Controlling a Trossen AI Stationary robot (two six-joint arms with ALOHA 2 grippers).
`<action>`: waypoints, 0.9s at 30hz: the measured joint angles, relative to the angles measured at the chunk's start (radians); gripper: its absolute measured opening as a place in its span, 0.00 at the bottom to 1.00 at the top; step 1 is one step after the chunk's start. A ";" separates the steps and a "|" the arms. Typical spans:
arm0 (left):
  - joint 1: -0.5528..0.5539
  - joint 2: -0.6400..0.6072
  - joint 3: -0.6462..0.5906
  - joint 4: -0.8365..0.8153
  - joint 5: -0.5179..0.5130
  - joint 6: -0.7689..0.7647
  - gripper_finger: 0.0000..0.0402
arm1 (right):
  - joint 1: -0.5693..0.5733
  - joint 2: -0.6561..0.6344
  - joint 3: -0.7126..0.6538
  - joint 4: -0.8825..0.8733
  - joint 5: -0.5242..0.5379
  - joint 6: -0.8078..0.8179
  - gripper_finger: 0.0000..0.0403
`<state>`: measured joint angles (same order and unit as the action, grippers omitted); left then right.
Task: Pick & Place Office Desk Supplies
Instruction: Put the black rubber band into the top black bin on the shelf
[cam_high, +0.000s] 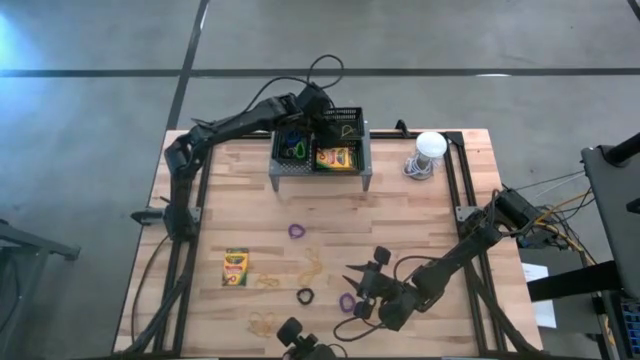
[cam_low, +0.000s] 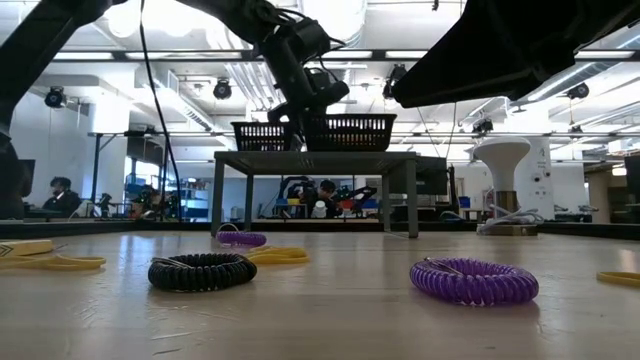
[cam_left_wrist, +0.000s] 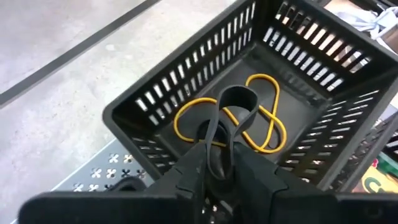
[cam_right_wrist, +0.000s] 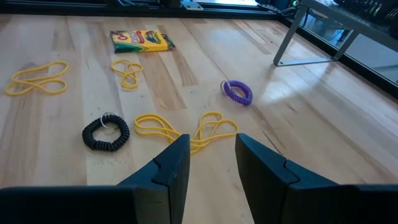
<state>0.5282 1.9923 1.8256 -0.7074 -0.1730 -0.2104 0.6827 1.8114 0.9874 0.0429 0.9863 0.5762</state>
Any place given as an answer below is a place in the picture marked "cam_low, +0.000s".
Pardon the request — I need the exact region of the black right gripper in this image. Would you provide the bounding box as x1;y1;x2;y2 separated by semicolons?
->
392;0;640;109

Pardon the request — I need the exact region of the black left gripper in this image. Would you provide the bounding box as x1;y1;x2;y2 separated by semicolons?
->
267;66;351;152

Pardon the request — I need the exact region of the black plastic mesh basket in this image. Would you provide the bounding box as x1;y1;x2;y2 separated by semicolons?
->
301;113;398;153
230;120;297;153

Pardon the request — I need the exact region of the black coil wristband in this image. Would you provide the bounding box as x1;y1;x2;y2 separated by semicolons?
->
147;252;259;294

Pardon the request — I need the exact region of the large purple coil wristband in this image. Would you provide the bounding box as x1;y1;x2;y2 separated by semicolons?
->
409;252;541;308

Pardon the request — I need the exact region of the yellow green Crayola crayon box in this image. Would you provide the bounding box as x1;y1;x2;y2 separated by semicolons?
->
0;239;55;258

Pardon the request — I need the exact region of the person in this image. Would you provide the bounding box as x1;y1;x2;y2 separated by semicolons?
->
305;178;346;219
133;183;169;220
42;175;84;218

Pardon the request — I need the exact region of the white mushroom-shaped lamp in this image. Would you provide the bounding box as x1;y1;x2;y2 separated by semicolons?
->
472;137;532;221

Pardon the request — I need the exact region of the small purple coil wristband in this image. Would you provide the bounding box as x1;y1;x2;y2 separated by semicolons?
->
215;222;268;248

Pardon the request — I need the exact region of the black background box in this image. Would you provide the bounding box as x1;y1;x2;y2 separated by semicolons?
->
417;156;449;196

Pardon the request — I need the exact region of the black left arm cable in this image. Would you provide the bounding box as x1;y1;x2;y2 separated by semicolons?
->
138;0;184;222

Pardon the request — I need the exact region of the white coiled lamp cable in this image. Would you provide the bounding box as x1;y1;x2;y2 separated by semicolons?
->
478;203;546;229

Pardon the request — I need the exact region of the dark background frame stand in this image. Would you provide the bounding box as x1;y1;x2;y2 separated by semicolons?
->
88;130;172;221

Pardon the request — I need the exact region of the black aluminium table frame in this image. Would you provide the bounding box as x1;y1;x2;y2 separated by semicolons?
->
0;217;640;241

